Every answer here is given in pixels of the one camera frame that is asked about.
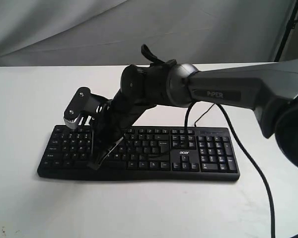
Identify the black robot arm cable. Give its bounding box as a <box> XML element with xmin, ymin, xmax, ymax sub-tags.
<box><xmin>185</xmin><ymin>100</ymin><xmax>279</xmax><ymax>238</ymax></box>

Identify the grey backdrop cloth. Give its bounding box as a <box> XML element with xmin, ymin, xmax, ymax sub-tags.
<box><xmin>0</xmin><ymin>0</ymin><xmax>291</xmax><ymax>66</ymax></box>

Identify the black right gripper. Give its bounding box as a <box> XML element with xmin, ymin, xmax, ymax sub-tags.
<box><xmin>87</xmin><ymin>91</ymin><xmax>156</xmax><ymax>170</ymax></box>

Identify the black usb cable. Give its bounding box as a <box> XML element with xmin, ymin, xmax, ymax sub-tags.
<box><xmin>194</xmin><ymin>103</ymin><xmax>216</xmax><ymax>128</ymax></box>

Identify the black acer keyboard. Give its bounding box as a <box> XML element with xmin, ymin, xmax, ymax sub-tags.
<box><xmin>37</xmin><ymin>125</ymin><xmax>240</xmax><ymax>181</ymax></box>

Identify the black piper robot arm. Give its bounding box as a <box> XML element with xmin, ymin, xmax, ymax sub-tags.
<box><xmin>90</xmin><ymin>59</ymin><xmax>298</xmax><ymax>169</ymax></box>

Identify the black stand pole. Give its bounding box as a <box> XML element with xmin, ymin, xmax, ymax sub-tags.
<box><xmin>273</xmin><ymin>0</ymin><xmax>298</xmax><ymax>62</ymax></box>

